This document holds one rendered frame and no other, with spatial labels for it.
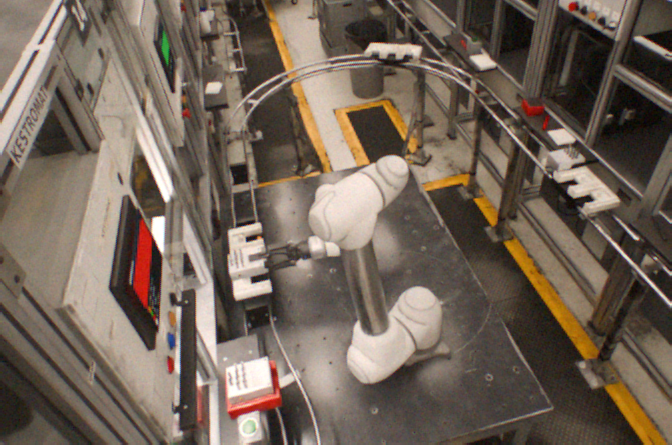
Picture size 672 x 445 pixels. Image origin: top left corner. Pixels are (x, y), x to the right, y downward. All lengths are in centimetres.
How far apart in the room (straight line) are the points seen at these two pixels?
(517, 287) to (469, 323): 105
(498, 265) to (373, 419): 158
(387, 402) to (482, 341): 44
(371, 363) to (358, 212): 58
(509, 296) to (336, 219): 187
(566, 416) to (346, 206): 174
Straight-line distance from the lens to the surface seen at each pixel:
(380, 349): 165
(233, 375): 160
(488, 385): 192
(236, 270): 188
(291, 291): 216
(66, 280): 85
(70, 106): 105
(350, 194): 130
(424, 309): 173
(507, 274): 310
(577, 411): 272
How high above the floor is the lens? 236
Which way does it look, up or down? 41 degrees down
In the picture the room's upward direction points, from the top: 6 degrees counter-clockwise
